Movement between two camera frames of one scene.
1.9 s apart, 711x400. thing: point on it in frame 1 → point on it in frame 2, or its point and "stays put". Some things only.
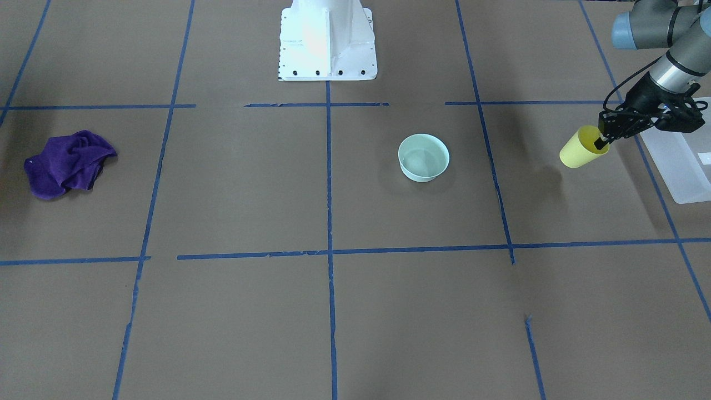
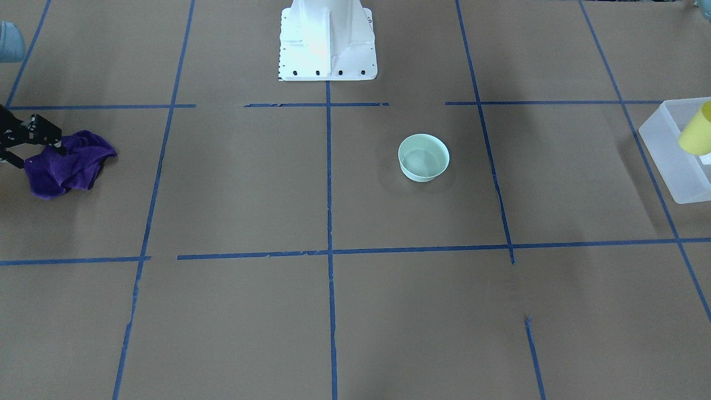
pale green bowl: (422, 157) stays put
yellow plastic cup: (580, 148) → (695, 139)
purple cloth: (72, 161) stays put
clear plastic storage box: (683, 159) stays put
